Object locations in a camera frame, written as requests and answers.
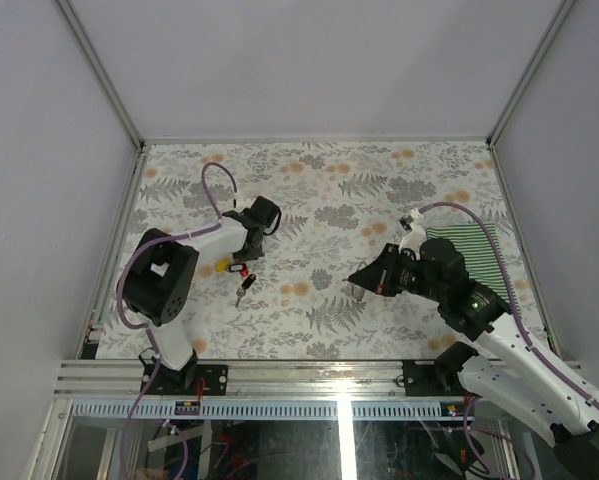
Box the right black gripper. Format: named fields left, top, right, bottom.
left=349, top=243, right=445, bottom=303

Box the silver keyring with keys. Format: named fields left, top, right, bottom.
left=350, top=260, right=371, bottom=302

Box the red key tag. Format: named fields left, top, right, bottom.
left=226, top=262, right=250, bottom=278

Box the yellow key tag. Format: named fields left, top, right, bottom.
left=215, top=258, right=231, bottom=273

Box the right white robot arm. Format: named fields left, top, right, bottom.
left=348, top=239, right=599, bottom=479

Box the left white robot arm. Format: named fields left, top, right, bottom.
left=117, top=196, right=281, bottom=395

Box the black tagged key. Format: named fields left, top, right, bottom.
left=235, top=274, right=257, bottom=308

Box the floral patterned table mat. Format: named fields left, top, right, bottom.
left=81, top=141, right=560, bottom=361

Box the green striped cloth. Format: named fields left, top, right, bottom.
left=426, top=223, right=517, bottom=305

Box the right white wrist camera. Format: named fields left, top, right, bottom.
left=399, top=209, right=426, bottom=253

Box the aluminium front rail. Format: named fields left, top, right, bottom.
left=53, top=358, right=593, bottom=399

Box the white slotted cable duct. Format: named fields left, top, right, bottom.
left=71, top=400, right=465, bottom=421

